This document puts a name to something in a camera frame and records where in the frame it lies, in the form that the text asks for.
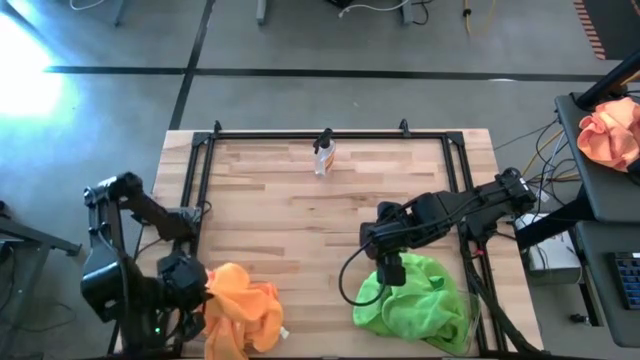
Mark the black floor mat orange stripes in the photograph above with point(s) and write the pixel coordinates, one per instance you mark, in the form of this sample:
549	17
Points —
615	25

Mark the black aluminium table frame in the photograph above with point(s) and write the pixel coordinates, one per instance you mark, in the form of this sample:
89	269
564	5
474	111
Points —
260	135

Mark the dark grey desk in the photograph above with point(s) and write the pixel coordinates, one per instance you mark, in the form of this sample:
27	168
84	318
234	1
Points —
590	190
600	300

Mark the black computer keyboard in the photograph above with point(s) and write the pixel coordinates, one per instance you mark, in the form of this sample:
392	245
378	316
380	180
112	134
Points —
627	280

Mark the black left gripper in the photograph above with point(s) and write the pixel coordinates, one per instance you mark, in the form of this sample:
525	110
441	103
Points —
180	285

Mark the grey desk leg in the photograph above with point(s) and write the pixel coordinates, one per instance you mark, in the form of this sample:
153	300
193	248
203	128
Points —
119	15

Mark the clear plastic basket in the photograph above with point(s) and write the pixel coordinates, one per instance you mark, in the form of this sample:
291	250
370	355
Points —
476	320

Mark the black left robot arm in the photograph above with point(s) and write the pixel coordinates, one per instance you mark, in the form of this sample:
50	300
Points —
102	275

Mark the clear spray bottle black trigger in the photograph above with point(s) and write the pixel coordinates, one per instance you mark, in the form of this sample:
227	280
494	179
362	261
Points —
324	157

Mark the white equipment box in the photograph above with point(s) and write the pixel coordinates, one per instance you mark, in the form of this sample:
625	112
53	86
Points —
550	260

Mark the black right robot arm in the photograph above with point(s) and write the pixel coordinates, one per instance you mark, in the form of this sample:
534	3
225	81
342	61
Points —
490	200

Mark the small black floor object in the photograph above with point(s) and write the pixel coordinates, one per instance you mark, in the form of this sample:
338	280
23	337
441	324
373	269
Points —
580	318

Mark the grey desk frame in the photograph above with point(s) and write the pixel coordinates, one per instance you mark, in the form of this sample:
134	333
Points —
40	240

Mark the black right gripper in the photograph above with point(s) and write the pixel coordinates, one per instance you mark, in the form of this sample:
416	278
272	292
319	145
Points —
400	230

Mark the black monitor stand pole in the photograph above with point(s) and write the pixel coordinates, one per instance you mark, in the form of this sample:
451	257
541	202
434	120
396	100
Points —
610	80

